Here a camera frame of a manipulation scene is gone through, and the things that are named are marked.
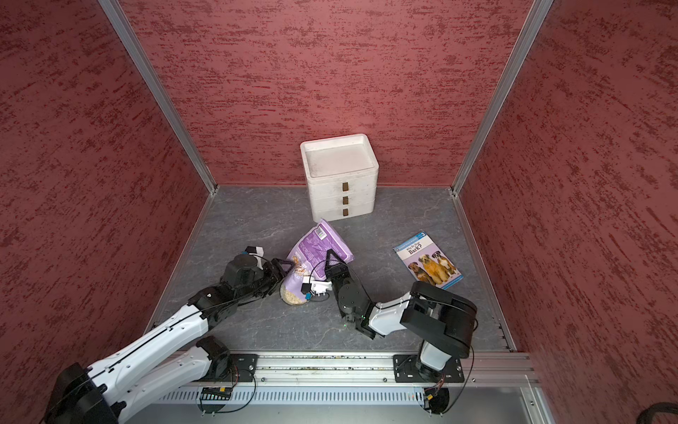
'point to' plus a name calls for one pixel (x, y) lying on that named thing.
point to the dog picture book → (425, 262)
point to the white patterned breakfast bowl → (290, 298)
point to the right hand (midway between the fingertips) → (335, 252)
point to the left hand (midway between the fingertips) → (291, 274)
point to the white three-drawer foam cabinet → (342, 173)
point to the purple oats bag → (309, 254)
